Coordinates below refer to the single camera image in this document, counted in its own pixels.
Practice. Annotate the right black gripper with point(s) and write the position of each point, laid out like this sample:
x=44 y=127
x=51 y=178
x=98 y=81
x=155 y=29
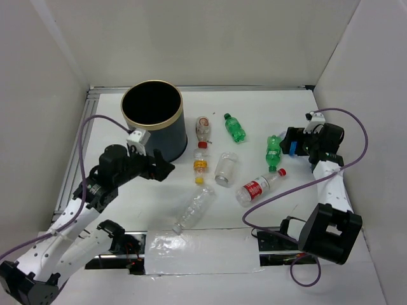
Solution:
x=296 y=134

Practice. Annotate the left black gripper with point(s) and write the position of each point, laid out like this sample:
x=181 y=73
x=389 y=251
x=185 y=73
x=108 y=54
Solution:
x=159 y=171

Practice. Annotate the green plastic bottle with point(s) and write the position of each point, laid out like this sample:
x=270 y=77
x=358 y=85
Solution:
x=273 y=152
x=234 y=128

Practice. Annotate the clear bottle yellow label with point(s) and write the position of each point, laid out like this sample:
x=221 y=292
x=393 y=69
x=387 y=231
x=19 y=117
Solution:
x=200 y=165

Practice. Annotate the large crushed clear bottle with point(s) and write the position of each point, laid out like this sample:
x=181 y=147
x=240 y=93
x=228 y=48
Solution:
x=194 y=209

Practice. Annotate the clear wide plastic jar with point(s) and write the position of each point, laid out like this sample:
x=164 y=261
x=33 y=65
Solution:
x=224 y=172

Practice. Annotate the clear bottle red label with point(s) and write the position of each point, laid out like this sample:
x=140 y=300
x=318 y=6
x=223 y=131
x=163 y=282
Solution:
x=260 y=186

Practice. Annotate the crushed blue label bottle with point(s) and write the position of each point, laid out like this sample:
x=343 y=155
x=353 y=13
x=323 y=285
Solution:
x=288 y=142

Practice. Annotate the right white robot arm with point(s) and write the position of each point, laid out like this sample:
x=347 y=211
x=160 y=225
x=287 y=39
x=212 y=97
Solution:
x=332 y=228

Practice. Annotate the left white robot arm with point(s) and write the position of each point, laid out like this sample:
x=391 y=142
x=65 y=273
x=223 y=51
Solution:
x=38 y=276

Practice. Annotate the dark blue gold-rimmed bin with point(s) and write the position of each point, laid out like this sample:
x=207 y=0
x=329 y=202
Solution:
x=157 y=107

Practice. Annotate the clear bottle with red cap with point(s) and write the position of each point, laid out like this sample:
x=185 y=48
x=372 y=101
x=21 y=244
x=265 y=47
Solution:
x=202 y=129

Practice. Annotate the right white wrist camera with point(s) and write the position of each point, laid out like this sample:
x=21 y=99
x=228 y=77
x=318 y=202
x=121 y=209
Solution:
x=316 y=121

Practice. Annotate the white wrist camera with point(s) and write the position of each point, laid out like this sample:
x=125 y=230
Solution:
x=316 y=121
x=138 y=139

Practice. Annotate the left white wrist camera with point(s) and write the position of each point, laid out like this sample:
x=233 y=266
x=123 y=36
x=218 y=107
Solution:
x=138 y=139

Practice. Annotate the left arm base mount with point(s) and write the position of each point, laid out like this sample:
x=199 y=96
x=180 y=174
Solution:
x=128 y=255

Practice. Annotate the aluminium frame rail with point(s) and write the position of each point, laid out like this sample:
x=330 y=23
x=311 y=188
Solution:
x=91 y=103

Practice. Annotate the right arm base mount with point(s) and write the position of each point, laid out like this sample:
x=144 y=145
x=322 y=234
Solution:
x=275 y=251

